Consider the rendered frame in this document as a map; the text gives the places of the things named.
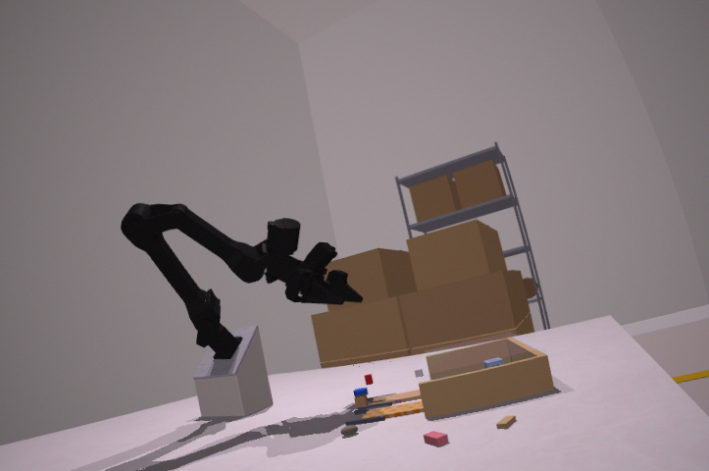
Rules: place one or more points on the small brown block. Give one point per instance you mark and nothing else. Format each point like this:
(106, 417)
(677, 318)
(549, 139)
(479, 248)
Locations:
(506, 422)

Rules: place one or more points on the tan strip with purple zigzag pattern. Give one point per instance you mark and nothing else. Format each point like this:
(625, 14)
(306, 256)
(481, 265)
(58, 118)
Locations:
(398, 397)

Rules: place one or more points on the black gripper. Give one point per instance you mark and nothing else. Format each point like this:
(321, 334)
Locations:
(335, 290)

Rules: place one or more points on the tan u-shaped low wall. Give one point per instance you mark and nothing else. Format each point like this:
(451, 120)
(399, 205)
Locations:
(477, 373)

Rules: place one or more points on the brown cube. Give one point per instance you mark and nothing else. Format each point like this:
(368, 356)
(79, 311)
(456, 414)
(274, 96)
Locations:
(361, 400)

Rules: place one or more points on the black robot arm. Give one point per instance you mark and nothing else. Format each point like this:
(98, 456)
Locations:
(144, 225)

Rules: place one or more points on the small red block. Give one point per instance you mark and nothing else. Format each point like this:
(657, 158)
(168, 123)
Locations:
(435, 438)

